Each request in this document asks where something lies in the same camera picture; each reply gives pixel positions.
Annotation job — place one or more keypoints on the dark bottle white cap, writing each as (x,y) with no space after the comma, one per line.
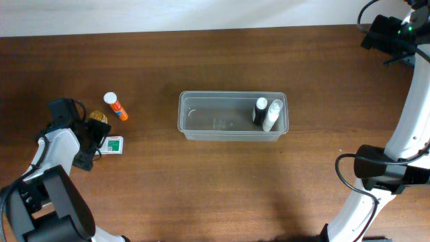
(259,111)

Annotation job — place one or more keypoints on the small jar gold lid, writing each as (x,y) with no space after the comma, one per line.
(99,116)

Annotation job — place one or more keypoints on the white spray bottle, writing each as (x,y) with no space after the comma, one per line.
(272,114)

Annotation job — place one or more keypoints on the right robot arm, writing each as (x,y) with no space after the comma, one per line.
(376,175)

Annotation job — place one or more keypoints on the white green medicine box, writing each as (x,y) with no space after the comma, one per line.
(112,145)

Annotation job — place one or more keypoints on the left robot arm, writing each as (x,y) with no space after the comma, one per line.
(43,204)

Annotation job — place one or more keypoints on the clear plastic container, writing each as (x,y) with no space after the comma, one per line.
(227,116)

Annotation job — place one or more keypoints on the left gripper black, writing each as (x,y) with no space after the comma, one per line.
(100,130)

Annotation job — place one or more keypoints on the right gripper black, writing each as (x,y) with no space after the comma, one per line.
(383,29)

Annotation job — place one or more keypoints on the orange tube white cap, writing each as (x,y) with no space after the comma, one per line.
(111,99)

